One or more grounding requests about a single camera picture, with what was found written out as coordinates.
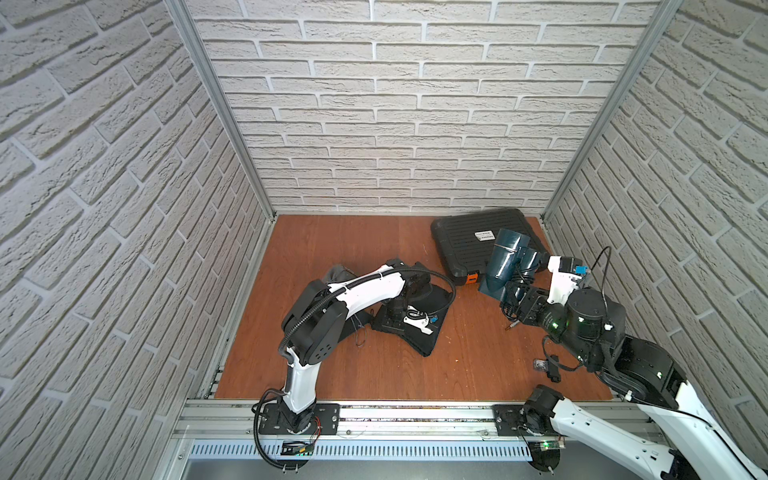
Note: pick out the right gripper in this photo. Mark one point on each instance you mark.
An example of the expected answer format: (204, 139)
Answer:
(533, 299)

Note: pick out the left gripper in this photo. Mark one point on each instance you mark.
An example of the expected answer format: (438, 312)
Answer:
(402, 315)

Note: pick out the black fabric pouch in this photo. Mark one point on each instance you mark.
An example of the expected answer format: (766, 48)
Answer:
(432, 301)

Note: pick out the black printed drawstring pouch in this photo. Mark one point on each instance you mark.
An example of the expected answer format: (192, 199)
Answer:
(338, 274)

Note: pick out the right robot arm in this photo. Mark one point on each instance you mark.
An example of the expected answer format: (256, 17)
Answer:
(591, 328)

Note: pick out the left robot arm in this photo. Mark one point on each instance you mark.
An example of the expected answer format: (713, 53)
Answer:
(325, 315)

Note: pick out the small black adapter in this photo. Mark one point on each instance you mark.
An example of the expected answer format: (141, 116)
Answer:
(550, 368)

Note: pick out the black plastic tool case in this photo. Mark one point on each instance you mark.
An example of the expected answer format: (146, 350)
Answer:
(465, 242)

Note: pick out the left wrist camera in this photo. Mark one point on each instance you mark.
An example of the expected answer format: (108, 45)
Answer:
(422, 322)

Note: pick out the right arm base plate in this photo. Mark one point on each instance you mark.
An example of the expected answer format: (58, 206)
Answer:
(523, 420)

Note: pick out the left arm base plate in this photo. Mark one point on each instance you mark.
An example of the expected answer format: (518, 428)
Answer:
(278, 419)

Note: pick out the aluminium rail frame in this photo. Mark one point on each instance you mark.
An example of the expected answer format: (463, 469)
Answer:
(361, 431)

